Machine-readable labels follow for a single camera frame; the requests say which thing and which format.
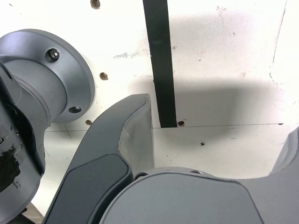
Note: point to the black tape strip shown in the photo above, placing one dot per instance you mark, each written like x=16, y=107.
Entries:
x=161, y=70

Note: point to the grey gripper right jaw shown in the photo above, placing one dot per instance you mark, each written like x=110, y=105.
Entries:
x=187, y=200

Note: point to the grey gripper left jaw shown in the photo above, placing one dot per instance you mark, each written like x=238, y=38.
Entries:
x=98, y=158

